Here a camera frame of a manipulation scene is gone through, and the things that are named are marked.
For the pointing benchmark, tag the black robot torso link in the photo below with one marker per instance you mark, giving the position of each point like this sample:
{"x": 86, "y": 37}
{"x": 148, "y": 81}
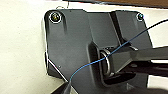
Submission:
{"x": 140, "y": 58}

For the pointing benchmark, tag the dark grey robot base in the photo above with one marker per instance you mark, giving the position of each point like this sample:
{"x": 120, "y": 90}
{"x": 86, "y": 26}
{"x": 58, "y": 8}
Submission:
{"x": 66, "y": 43}

